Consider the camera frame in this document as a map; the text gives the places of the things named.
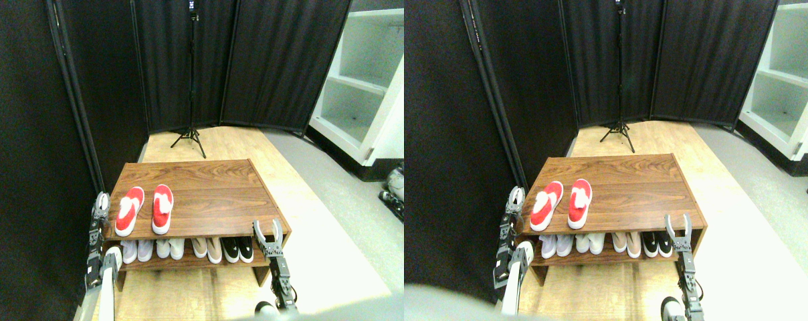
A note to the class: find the black shoe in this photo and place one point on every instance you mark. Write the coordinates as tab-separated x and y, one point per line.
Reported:
650	245
245	251
664	246
230	250

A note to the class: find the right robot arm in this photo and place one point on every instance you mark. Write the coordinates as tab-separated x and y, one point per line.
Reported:
283	294
691	297

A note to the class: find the white shoe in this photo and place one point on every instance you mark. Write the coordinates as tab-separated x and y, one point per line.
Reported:
163	248
582	243
597	243
177	249

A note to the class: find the white shelf unit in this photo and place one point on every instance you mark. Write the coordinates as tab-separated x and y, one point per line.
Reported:
778	107
350	114

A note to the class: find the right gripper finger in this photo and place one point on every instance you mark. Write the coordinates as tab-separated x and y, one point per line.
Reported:
689	227
260	235
671	229
279	234

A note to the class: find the white and black machine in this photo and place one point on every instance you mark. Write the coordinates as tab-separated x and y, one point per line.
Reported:
396	184

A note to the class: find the brown shoe rack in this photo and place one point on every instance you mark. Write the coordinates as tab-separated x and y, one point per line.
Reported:
210	194
625	190

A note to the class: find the red shoe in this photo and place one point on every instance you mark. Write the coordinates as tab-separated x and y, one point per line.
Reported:
546	206
580	204
163	207
130	210

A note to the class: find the black curtain stand pole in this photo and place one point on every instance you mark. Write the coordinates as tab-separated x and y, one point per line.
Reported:
494	100
76	100

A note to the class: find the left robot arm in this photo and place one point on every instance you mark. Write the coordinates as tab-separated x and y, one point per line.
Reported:
106	294
514	287

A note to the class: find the black tripod stand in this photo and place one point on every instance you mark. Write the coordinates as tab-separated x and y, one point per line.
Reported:
621	67
192	67

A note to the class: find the beige shoe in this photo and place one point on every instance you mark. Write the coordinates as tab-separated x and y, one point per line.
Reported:
619	242
634	245
215	250
198	247

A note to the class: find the pale lilac shoe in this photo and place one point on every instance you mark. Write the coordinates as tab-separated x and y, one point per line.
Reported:
146	250
548	247
130	252
564	245

